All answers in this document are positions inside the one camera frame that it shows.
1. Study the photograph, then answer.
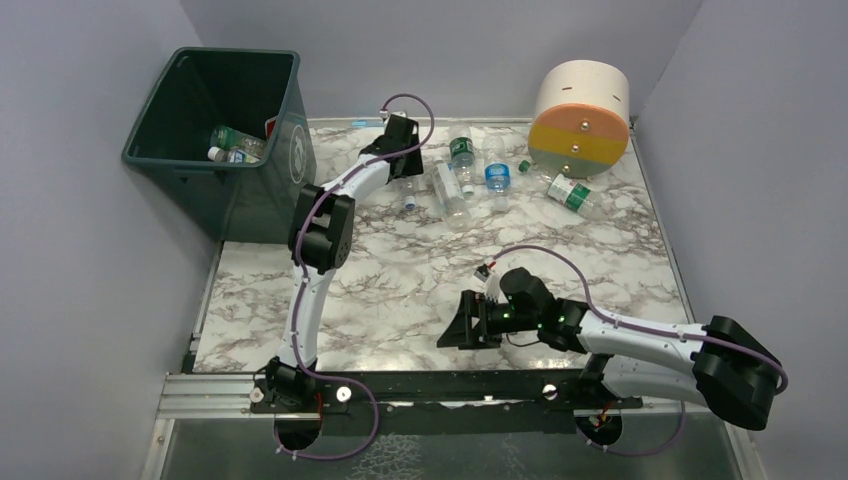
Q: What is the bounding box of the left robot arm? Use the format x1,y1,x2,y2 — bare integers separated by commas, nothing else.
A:
265,114,423,406

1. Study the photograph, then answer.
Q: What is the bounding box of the clear bottle dark green label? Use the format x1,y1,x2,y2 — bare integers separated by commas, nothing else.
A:
448,124,476,198

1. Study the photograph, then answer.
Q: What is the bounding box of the clear bottle blue wrap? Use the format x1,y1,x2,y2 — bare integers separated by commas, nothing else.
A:
482,135,511,213

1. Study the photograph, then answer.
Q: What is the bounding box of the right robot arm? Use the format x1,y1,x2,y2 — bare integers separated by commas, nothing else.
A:
436,268,781,431

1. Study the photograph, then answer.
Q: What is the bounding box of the amber bottle red label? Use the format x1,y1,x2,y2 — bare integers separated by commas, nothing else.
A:
264,116,278,139

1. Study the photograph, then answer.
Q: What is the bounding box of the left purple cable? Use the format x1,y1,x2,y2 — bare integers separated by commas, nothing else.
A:
272,92,437,463

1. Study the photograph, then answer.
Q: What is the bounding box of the dark green plastic bin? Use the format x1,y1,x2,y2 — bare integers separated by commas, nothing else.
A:
122,47,316,244

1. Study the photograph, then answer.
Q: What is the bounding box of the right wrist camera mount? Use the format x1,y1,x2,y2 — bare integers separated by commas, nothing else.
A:
474,260,501,302

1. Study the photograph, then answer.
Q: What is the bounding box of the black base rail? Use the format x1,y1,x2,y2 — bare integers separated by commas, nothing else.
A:
248,369,643,437

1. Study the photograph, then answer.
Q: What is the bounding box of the aluminium frame rail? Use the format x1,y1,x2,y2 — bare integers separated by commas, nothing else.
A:
156,370,747,422

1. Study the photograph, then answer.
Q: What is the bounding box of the clear bottle green white label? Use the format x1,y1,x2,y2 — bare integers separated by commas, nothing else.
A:
518,160,609,220

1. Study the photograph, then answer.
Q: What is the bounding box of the clear bottle grey blue label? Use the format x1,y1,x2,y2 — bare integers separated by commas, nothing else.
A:
207,146,261,164

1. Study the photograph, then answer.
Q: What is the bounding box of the white cylinder with coloured face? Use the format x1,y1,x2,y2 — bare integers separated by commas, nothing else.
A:
527,60,630,179

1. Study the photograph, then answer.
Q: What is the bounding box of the green tea bottle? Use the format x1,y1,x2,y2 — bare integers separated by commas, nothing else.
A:
209,125,266,157

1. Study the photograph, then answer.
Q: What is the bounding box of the clear unlabelled bottle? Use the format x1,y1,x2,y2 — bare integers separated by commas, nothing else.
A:
399,175,421,211

